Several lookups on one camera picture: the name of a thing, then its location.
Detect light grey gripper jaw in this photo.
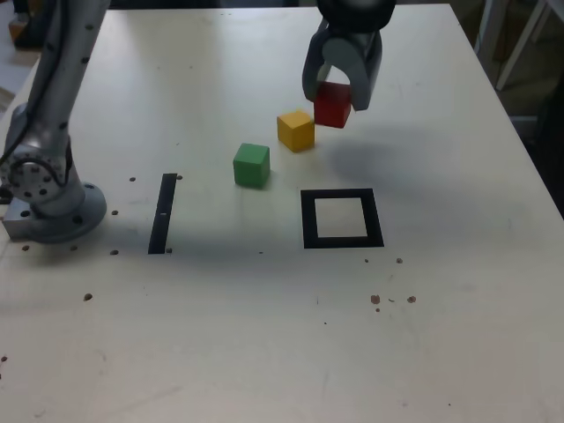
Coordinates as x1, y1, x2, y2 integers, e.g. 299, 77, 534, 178
321, 31, 383, 112

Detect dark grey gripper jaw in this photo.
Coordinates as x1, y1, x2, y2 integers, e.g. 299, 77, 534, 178
301, 19, 336, 100

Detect red cube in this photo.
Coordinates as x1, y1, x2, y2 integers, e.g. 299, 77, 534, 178
313, 81, 353, 130

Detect yellow cube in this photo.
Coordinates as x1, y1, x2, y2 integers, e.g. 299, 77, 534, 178
276, 109, 316, 153

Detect green cube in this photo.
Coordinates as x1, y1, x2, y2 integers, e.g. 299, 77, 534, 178
232, 143, 271, 189

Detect black tape square outline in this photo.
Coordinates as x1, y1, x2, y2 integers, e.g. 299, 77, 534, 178
300, 188, 385, 250

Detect black tape strip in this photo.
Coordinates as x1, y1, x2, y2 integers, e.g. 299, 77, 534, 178
147, 173, 177, 256

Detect orange box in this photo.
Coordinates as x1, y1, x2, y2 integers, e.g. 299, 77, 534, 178
8, 12, 27, 48

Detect white metal frame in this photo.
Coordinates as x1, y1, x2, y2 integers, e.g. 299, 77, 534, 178
473, 0, 564, 92

